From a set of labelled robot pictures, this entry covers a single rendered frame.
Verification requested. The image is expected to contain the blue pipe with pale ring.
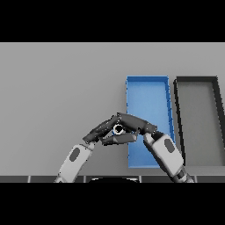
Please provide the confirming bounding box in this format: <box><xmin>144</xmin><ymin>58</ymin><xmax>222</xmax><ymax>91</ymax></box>
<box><xmin>111</xmin><ymin>123</ymin><xmax>125</xmax><ymax>136</ymax></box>

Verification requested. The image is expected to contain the dark grey bin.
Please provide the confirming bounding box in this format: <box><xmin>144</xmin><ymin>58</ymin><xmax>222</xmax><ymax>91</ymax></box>
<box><xmin>172</xmin><ymin>76</ymin><xmax>225</xmax><ymax>168</ymax></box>

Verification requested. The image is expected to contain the blue bin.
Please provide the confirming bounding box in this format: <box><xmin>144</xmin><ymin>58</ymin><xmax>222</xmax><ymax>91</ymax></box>
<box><xmin>125</xmin><ymin>75</ymin><xmax>176</xmax><ymax>169</ymax></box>

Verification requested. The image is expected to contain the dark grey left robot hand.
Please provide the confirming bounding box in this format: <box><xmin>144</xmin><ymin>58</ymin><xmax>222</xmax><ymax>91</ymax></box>
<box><xmin>82</xmin><ymin>114</ymin><xmax>121</xmax><ymax>145</ymax></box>

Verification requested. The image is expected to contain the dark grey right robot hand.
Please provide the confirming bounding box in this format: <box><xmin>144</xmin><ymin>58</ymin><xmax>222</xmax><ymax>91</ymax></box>
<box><xmin>99</xmin><ymin>112</ymin><xmax>164</xmax><ymax>146</ymax></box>

